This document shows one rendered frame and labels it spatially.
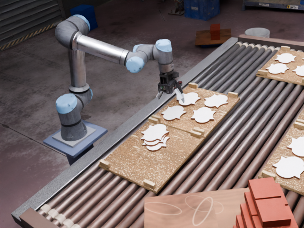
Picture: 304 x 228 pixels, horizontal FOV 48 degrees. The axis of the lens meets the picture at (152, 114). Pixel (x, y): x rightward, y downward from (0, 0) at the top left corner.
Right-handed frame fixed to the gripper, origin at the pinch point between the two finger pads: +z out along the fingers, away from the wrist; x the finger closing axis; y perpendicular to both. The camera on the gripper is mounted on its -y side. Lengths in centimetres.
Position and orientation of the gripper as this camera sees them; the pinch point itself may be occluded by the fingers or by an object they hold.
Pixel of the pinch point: (171, 100)
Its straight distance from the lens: 187.1
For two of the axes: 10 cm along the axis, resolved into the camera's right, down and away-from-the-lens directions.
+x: 8.9, 1.4, -4.2
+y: -4.3, 5.5, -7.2
